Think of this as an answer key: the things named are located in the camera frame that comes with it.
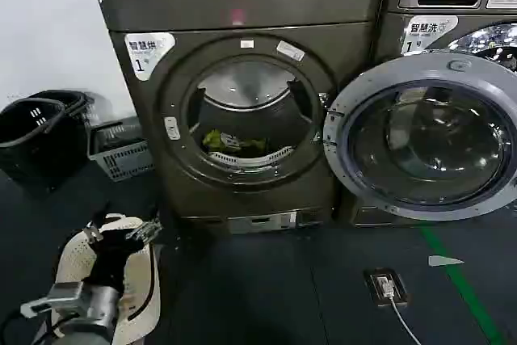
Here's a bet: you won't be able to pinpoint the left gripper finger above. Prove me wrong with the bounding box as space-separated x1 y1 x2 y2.
123 207 165 247
83 201 109 246

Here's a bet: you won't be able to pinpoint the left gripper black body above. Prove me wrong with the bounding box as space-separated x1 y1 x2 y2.
85 230 145 294

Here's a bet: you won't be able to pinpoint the white perforated laundry basket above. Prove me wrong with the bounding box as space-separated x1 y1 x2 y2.
51 212 163 345

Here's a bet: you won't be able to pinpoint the grey slotted plastic basket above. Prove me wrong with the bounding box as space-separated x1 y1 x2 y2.
87 118 157 183

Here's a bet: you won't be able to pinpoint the large black plastic basket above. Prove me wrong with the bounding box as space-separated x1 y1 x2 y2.
0 98 90 193

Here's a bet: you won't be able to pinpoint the green clothes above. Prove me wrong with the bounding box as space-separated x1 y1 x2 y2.
201 128 268 156

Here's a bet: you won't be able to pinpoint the white number label on dryer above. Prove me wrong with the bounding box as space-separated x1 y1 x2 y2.
124 32 177 82

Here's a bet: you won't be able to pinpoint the slanted white sticker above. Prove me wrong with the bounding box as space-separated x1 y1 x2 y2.
275 40 305 61

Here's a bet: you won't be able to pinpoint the floor power socket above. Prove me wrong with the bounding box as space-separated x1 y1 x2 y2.
363 267 410 308

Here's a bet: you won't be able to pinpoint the grey dryer with open drum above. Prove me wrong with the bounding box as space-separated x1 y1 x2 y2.
89 0 389 237

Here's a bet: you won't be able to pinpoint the round glass dryer door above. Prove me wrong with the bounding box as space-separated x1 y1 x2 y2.
322 53 517 223

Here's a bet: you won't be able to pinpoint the pale arrow floor sticker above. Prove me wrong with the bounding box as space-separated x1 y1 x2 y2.
427 255 465 268

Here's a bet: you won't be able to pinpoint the green floor tape line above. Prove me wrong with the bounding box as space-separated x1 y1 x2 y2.
419 225 506 345

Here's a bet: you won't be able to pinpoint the white number label on washer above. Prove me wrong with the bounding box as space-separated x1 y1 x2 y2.
401 15 460 56

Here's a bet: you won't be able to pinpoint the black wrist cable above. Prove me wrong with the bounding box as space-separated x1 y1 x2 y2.
127 242 158 322

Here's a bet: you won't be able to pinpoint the white power cable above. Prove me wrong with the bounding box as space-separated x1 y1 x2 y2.
378 276 426 345

